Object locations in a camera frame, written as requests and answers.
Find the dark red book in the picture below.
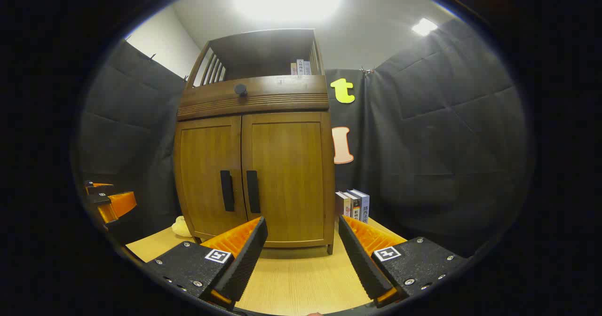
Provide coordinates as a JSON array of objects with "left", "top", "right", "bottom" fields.
[{"left": 335, "top": 192, "right": 351, "bottom": 218}]

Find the blue-grey book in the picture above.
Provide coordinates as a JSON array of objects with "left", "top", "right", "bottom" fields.
[{"left": 353, "top": 189, "right": 370, "bottom": 223}]

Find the black backdrop cloth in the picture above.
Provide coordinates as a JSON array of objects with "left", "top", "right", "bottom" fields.
[{"left": 75, "top": 17, "right": 534, "bottom": 258}]

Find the black door handle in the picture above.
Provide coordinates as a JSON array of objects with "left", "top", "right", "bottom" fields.
[
  {"left": 246, "top": 170, "right": 261, "bottom": 214},
  {"left": 220, "top": 170, "right": 235, "bottom": 212}
]

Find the small ceiling light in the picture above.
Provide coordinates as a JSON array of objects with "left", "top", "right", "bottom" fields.
[{"left": 412, "top": 18, "right": 438, "bottom": 37}]

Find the pale yellow plush toy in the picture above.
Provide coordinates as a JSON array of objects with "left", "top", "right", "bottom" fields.
[{"left": 171, "top": 216, "right": 193, "bottom": 238}]

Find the wooden double-door shoe cabinet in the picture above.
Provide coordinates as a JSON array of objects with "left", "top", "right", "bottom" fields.
[{"left": 173, "top": 28, "right": 336, "bottom": 255}]

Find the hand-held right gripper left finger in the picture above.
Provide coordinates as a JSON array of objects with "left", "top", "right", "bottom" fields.
[{"left": 141, "top": 216, "right": 269, "bottom": 309}]

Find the black and white book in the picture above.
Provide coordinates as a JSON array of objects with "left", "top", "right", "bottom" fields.
[{"left": 346, "top": 190, "right": 362, "bottom": 221}]

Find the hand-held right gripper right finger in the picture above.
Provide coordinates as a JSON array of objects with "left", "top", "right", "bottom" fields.
[{"left": 339, "top": 215, "right": 468, "bottom": 307}]

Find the wooden shoe cabinet door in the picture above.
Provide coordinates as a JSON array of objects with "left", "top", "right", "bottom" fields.
[
  {"left": 178, "top": 115, "right": 247, "bottom": 241},
  {"left": 241, "top": 112, "right": 330, "bottom": 248}
]

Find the wooden cabinet drawer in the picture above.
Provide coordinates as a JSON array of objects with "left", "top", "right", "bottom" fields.
[{"left": 177, "top": 75, "right": 329, "bottom": 121}]

